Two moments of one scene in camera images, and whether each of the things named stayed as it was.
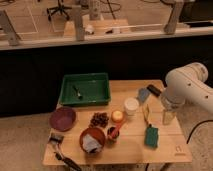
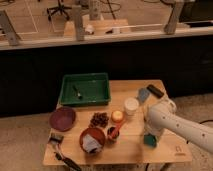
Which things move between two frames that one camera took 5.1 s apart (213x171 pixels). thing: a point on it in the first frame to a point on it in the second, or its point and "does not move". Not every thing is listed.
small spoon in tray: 78,93 does not move
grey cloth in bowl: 89,143 does not move
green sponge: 151,137 does not move
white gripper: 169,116 to 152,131
